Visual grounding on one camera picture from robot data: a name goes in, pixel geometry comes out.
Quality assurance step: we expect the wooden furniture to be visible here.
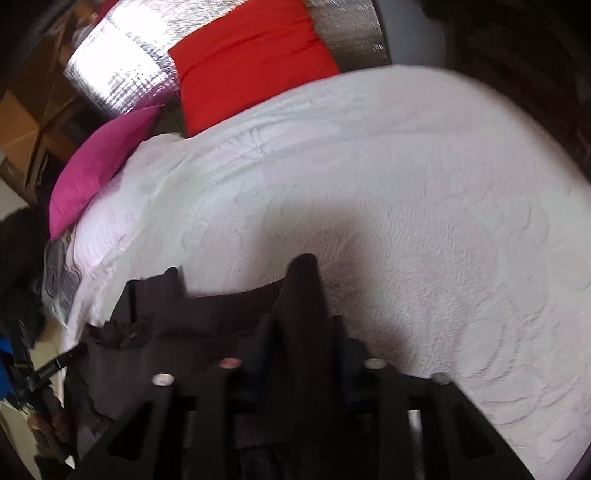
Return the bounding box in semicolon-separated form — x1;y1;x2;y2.
0;4;105;204

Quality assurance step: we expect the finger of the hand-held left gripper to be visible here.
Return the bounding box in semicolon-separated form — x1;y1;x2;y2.
33;345;88;380

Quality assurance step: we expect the person's left hand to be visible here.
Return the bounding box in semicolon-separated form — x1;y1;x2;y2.
27;394;77;464

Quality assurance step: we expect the white textured bedspread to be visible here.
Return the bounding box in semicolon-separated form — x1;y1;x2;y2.
62;65;591;480

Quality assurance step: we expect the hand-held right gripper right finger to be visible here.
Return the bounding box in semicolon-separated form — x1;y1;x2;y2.
330;315;537;480

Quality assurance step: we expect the pile of dark clothes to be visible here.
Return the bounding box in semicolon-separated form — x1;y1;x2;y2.
0;205;51;352

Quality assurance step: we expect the red pillow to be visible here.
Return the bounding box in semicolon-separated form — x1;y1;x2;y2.
167;0;341;138

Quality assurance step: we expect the black jacket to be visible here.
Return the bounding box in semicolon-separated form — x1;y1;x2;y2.
65;253;370;480

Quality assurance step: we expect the pink pillow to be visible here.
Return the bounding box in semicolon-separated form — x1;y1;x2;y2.
49;104;165;240

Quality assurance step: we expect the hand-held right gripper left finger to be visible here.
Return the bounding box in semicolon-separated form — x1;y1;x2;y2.
75;314;280;480

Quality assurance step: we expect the silver foil insulation mat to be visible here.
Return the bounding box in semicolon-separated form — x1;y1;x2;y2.
62;0;389;139

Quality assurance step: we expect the grey clothing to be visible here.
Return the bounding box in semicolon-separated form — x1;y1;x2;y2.
41;237;81;328

